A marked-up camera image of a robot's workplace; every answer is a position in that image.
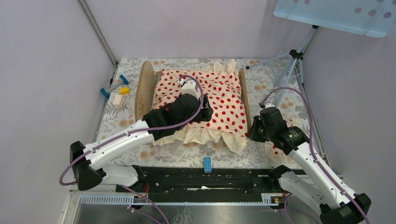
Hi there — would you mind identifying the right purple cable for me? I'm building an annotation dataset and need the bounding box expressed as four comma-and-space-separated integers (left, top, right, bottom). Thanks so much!
261, 86, 372, 224

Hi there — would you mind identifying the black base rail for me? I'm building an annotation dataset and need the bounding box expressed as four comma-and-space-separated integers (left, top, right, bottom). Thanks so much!
115, 166, 284, 203

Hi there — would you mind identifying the yellow toy block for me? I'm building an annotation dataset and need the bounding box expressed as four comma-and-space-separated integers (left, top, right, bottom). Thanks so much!
119, 87, 130, 95

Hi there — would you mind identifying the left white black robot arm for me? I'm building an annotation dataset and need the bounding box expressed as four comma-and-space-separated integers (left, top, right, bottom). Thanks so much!
70, 94, 213, 192

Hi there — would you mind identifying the grey tripod stand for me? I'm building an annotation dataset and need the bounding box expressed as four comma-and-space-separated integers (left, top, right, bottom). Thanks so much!
246, 25, 320, 109

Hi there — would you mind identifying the floral table mat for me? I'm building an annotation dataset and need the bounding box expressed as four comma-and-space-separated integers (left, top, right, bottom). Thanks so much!
97, 58, 309, 169

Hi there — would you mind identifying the large strawberry print cushion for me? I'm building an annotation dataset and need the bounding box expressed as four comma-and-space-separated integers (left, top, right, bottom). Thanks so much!
152, 59, 248, 153

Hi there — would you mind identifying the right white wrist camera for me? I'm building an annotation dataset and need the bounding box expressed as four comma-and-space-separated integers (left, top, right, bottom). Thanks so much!
263, 103, 276, 109

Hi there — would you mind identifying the small strawberry print pillow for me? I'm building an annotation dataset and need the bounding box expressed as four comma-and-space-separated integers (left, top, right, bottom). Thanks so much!
263, 112, 304, 168

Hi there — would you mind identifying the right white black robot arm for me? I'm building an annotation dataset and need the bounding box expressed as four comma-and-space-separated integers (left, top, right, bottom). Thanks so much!
247, 104, 371, 224

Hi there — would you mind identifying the wooden pet bed frame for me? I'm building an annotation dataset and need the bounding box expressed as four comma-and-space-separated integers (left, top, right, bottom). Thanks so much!
135, 61, 251, 130

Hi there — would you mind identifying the purple cable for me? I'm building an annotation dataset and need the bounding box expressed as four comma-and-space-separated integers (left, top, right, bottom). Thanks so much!
261, 86, 372, 224
58, 75, 205, 224

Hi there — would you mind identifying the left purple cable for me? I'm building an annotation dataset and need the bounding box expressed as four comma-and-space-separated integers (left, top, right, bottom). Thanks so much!
58, 75, 205, 224

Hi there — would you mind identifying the beige wooden toy block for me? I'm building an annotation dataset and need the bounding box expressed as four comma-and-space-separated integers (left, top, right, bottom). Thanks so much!
113, 95, 124, 108

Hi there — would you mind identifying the blue toy brick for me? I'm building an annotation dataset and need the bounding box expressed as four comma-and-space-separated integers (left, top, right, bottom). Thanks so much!
203, 157, 212, 174

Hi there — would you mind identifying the light blue perforated tray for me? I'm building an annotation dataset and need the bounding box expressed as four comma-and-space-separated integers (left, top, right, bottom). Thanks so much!
274, 0, 396, 38

